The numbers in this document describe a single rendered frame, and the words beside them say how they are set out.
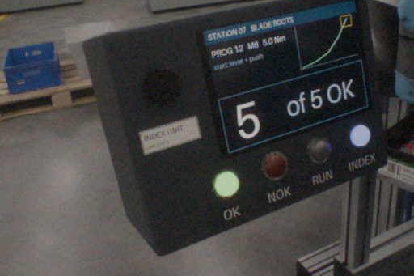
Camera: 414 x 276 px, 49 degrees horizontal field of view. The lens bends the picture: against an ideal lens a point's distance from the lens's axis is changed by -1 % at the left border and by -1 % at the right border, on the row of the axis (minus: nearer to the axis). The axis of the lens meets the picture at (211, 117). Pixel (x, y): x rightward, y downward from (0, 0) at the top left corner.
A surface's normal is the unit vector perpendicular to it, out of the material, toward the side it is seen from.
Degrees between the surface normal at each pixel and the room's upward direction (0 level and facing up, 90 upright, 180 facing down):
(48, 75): 90
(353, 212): 90
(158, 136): 75
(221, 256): 0
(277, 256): 0
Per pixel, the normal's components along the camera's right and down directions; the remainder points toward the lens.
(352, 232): -0.89, 0.26
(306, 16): 0.41, 0.11
